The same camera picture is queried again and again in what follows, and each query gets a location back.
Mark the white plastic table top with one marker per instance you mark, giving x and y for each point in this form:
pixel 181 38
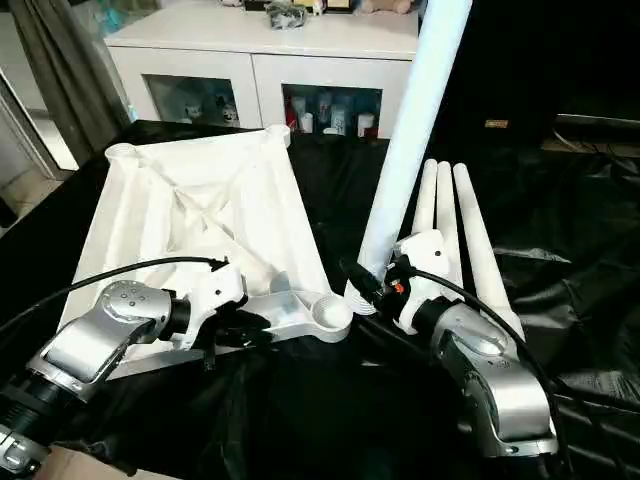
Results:
pixel 200 200

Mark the white plastic table leg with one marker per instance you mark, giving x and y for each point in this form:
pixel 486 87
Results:
pixel 426 200
pixel 447 215
pixel 420 120
pixel 480 240

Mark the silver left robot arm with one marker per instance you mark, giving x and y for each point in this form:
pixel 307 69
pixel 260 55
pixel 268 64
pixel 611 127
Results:
pixel 90 350

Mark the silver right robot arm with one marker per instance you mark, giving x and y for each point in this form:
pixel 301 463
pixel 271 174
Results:
pixel 490 380

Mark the black plastic mat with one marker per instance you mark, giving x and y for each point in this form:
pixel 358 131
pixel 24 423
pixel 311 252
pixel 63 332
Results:
pixel 320 420

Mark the small orange label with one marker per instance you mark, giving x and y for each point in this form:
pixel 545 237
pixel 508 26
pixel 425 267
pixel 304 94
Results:
pixel 497 124

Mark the white cabinet with glass doors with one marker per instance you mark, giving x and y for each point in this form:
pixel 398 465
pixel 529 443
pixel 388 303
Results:
pixel 250 40

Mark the pink soft toy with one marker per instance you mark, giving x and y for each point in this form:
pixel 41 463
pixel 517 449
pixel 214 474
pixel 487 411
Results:
pixel 388 7

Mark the grey object on cabinet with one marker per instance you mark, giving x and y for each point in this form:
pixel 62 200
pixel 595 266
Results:
pixel 285 14

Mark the grey curtain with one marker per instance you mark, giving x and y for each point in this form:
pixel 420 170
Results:
pixel 70 70

